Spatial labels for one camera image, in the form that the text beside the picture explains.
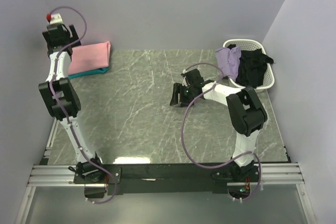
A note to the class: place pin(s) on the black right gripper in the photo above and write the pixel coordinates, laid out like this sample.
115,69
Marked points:
178,89

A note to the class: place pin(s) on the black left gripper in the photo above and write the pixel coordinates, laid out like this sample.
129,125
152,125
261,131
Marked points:
74,36

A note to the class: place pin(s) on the pink t shirt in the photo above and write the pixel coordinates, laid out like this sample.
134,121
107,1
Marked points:
90,57

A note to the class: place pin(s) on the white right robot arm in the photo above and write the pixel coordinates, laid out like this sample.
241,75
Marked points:
247,115

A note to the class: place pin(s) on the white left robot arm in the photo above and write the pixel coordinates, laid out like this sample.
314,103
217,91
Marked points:
62,102

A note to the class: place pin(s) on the lavender t shirt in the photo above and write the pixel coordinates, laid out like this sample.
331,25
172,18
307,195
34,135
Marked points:
228,60

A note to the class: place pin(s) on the folded teal t shirt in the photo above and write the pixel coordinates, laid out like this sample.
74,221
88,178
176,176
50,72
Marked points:
89,73

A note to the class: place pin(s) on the black t shirt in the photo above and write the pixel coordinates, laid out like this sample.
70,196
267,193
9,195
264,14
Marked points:
253,65

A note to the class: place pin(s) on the white plastic laundry basket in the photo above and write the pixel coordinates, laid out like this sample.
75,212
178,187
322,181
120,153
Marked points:
249,44

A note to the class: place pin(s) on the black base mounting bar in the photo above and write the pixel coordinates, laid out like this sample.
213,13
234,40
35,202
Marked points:
160,178

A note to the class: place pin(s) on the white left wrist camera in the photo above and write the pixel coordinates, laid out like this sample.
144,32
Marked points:
54,19

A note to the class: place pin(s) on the aluminium frame rail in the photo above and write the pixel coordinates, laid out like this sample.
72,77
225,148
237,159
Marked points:
60,175

